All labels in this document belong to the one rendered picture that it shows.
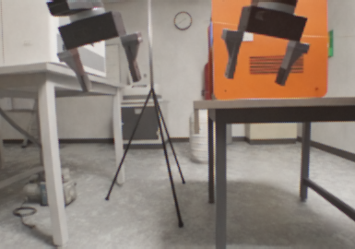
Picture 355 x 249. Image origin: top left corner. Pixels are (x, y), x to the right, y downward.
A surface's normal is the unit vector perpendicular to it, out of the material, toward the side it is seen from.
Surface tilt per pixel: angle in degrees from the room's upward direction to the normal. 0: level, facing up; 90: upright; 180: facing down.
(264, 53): 90
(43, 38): 90
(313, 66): 90
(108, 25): 114
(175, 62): 90
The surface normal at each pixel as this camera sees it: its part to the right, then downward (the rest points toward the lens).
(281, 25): 0.10, 0.47
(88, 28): -0.11, 0.48
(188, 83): -0.11, 0.09
